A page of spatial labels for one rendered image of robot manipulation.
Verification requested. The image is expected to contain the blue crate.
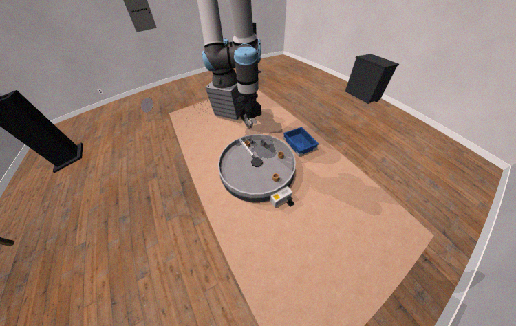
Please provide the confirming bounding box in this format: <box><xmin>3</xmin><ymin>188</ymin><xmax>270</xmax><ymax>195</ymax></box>
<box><xmin>283</xmin><ymin>127</ymin><xmax>319</xmax><ymax>156</ymax></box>

